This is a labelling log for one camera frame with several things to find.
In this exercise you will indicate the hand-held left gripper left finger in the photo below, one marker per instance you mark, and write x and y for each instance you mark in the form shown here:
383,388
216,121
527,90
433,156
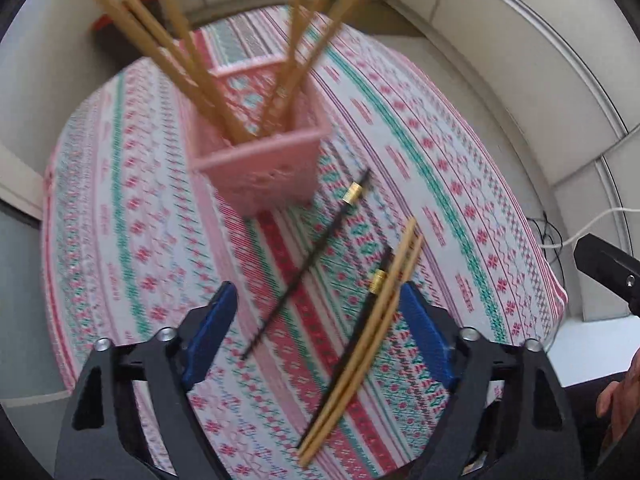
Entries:
207,340

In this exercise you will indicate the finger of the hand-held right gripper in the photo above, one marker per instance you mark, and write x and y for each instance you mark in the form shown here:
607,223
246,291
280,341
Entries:
607,265

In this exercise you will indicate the bunch of wooden chopsticks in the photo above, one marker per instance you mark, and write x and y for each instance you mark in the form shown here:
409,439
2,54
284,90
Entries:
150,30

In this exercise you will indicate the black chopstick gold band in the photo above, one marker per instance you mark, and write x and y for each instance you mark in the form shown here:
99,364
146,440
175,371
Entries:
353,193
380,280

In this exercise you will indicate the patterned red green tablecloth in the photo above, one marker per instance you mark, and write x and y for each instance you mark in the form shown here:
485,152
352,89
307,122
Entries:
150,210

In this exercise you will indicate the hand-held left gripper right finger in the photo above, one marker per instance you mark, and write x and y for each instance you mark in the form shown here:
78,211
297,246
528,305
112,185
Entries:
425,335

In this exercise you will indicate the tan bamboo chopstick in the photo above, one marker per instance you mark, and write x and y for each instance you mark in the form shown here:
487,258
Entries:
371,355
352,370

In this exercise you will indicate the pink lattice chopstick holder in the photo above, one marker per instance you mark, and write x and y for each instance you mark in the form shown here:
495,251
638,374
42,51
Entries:
270,180

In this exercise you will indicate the red trash bin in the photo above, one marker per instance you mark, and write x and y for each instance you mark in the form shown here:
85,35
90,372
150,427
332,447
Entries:
107,21

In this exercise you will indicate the person's right hand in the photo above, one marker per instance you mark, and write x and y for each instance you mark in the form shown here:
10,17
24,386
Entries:
625,400

